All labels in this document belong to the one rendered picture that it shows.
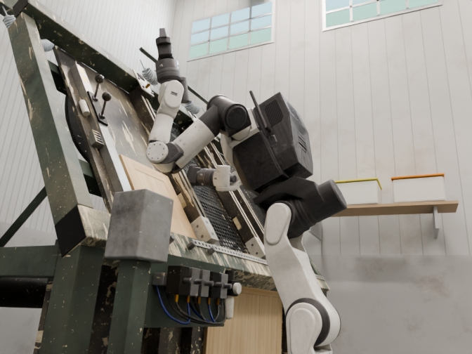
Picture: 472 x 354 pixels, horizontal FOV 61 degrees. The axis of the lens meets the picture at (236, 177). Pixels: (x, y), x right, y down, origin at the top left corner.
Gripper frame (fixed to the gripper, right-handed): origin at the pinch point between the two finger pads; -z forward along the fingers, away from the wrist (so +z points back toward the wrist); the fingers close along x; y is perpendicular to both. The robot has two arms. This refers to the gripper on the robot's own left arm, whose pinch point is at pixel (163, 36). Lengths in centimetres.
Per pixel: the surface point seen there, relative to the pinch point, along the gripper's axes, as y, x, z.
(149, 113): -16, 67, 8
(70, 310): -32, -33, 91
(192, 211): 1, 37, 66
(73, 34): -45, 41, -27
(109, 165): -27, 9, 45
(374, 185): 181, 254, 54
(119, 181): -23, 4, 53
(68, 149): -35, -13, 42
